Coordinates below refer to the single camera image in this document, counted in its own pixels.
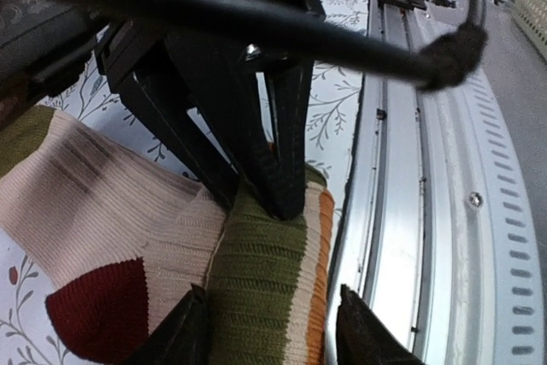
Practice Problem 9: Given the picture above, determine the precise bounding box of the floral patterned table cloth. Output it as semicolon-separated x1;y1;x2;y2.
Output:
1;0;368;364

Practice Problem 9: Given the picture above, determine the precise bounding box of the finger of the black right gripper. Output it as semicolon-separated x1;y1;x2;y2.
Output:
164;30;315;220

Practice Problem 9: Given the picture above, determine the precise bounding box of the striped beige knitted sock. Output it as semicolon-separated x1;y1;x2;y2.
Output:
1;106;334;364

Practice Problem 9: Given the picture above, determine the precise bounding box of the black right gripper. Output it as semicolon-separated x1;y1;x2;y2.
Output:
0;0;334;212

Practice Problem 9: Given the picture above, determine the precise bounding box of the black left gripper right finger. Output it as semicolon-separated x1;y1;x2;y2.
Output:
336;285;423;365

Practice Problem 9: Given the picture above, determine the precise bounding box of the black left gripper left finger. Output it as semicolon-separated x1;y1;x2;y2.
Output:
138;285;208;364

